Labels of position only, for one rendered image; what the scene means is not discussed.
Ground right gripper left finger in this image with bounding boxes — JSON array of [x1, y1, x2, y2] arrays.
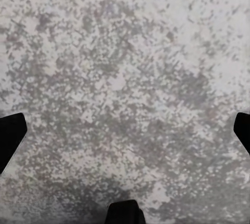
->
[[0, 113, 27, 175]]

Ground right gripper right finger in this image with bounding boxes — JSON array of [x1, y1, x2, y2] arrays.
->
[[233, 112, 250, 154]]

